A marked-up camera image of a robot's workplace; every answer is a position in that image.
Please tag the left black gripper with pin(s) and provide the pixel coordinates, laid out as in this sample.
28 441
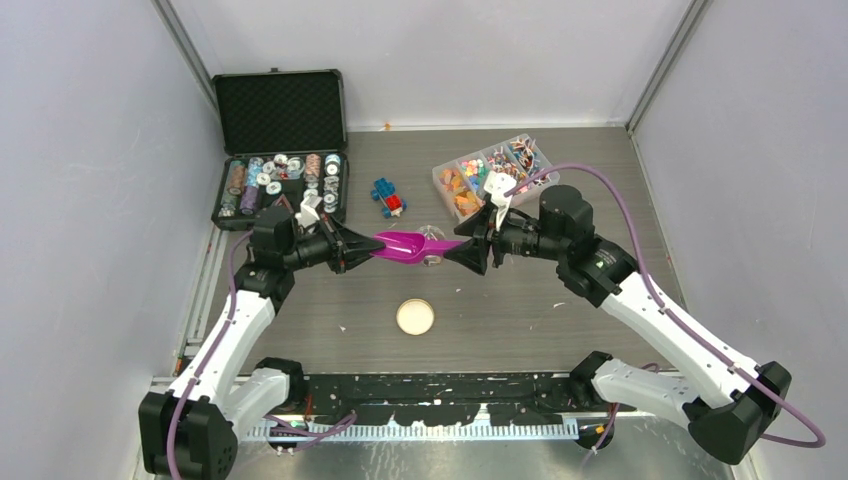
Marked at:
346 248

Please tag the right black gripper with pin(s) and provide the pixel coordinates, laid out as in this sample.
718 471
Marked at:
469 255

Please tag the clear plastic jar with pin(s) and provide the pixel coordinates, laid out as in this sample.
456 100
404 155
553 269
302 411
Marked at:
434 233

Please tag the magenta plastic scoop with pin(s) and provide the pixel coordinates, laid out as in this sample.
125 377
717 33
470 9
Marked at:
410 247

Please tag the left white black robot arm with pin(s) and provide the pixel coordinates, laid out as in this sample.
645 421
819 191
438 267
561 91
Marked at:
192 430

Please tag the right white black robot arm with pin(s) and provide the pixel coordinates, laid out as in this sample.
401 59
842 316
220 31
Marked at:
724 399

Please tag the clear compartment candy box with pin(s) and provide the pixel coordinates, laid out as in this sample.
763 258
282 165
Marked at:
460 182

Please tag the blue red brick toy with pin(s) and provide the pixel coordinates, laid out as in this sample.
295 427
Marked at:
384 192

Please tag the gold jar lid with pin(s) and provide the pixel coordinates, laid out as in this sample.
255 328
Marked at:
415 317

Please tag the black poker chip case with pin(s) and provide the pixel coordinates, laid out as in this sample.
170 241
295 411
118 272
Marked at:
299 114

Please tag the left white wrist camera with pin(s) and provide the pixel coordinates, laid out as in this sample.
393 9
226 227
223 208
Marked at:
308 214

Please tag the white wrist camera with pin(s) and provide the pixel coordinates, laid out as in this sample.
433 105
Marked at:
498 187
308 214

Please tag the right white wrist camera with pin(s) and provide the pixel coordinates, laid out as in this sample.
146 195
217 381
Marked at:
498 187

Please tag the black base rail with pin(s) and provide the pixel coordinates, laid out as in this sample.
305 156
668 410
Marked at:
443 399

